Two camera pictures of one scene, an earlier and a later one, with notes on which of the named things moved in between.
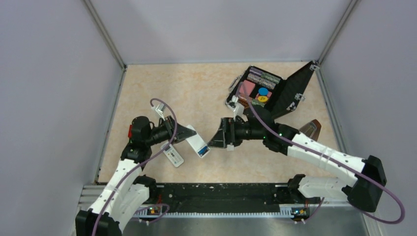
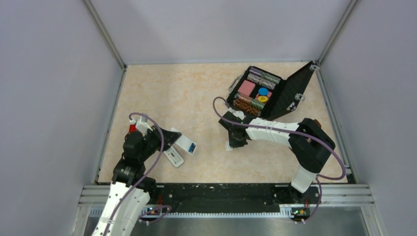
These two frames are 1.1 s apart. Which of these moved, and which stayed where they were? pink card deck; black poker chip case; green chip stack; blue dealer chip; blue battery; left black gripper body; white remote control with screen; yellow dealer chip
Moved: blue battery; left black gripper body
Stayed: white remote control with screen; blue dealer chip; black poker chip case; green chip stack; yellow dealer chip; pink card deck
